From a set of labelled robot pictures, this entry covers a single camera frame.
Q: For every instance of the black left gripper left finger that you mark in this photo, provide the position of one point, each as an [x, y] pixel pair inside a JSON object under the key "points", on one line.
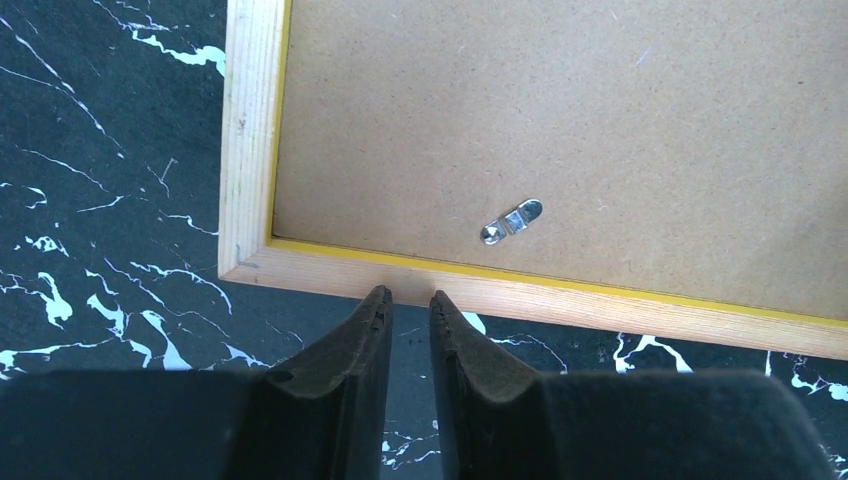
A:
{"points": [[317, 415]]}

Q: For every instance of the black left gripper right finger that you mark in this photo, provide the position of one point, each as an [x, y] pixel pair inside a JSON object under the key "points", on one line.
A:
{"points": [[499, 418]]}

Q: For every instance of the brown cardboard backing board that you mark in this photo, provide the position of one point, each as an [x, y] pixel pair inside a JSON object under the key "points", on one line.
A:
{"points": [[696, 148]]}

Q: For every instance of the yellow wooden picture frame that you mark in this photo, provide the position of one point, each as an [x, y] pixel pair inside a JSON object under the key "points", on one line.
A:
{"points": [[257, 39]]}

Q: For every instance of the silver frame turn clip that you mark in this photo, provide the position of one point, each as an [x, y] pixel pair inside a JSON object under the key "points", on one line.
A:
{"points": [[512, 222]]}

